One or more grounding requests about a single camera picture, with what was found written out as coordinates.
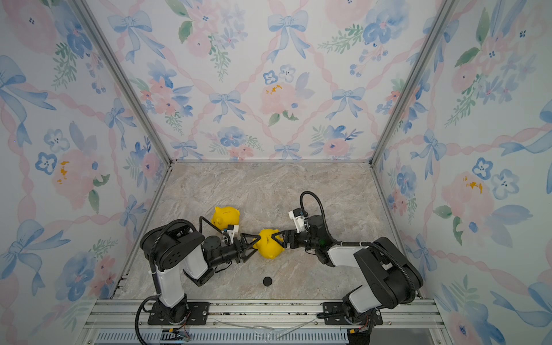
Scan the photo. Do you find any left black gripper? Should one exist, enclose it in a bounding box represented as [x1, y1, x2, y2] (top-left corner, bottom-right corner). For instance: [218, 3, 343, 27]
[210, 234, 260, 270]

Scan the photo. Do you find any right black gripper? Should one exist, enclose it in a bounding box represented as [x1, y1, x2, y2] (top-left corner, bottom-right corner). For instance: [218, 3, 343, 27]
[273, 228, 320, 251]

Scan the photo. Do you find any yellow piggy bank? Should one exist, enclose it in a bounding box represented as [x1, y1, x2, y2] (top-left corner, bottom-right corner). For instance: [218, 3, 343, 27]
[211, 206, 240, 230]
[253, 229, 285, 260]

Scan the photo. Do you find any black round rubber plug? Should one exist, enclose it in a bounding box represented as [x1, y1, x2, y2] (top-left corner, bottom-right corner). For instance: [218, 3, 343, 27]
[262, 277, 273, 287]

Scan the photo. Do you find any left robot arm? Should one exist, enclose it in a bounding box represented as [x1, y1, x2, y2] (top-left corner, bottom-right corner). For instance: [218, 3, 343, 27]
[140, 219, 261, 326]

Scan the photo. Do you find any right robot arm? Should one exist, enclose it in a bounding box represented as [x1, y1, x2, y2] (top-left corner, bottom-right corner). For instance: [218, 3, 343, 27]
[271, 215, 423, 325]

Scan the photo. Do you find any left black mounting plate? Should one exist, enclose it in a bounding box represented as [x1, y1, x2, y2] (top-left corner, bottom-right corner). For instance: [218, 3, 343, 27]
[147, 302, 211, 326]

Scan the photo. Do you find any black mounting plate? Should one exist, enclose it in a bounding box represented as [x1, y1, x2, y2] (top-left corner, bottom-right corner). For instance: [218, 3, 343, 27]
[316, 302, 383, 326]
[147, 302, 211, 326]

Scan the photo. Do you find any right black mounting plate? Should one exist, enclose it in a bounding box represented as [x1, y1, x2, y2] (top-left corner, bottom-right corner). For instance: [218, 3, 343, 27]
[316, 302, 383, 326]

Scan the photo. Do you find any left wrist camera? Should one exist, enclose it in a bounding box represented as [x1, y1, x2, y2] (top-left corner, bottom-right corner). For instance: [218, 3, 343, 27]
[222, 224, 239, 246]

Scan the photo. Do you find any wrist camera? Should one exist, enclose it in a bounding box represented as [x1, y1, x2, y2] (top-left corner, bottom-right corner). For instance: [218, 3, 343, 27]
[288, 208, 307, 233]
[222, 224, 239, 246]

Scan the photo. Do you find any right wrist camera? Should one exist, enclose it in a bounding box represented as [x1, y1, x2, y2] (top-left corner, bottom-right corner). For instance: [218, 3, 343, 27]
[288, 208, 307, 233]

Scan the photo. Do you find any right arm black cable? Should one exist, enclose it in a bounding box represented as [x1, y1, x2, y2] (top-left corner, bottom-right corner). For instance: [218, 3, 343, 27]
[299, 190, 417, 303]

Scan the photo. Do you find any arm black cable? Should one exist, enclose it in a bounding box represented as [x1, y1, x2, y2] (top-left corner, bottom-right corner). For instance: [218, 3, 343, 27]
[134, 216, 234, 345]
[299, 190, 417, 303]

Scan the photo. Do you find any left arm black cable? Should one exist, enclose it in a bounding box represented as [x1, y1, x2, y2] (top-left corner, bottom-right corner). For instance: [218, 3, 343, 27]
[134, 216, 234, 345]

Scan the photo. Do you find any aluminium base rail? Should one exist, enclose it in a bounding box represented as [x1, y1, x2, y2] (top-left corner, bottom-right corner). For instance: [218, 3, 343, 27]
[77, 300, 452, 344]

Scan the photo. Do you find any right aluminium corner post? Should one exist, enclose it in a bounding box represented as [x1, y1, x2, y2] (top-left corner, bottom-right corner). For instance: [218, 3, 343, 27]
[369, 0, 457, 168]

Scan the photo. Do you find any aluminium corner post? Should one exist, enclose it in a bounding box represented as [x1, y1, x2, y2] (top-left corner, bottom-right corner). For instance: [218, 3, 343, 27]
[369, 0, 457, 168]
[68, 0, 173, 166]

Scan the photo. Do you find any left aluminium corner post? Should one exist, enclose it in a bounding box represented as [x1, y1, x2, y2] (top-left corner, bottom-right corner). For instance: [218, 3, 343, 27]
[68, 0, 173, 166]

